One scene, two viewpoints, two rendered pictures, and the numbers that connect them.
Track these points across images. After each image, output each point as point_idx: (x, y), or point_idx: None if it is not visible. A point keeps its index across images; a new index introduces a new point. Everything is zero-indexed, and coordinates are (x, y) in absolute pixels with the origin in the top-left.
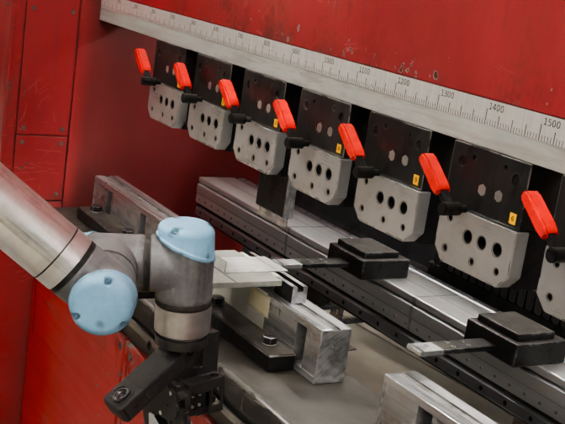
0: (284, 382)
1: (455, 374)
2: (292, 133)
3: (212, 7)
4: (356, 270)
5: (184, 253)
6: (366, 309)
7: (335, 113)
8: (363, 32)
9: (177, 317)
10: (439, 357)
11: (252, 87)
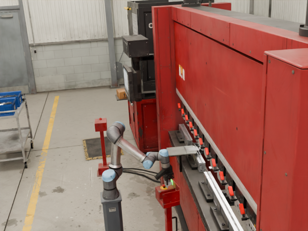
0: (194, 172)
1: None
2: (191, 128)
3: (185, 99)
4: None
5: (162, 155)
6: None
7: (196, 126)
8: (197, 113)
9: (163, 164)
10: None
11: (189, 116)
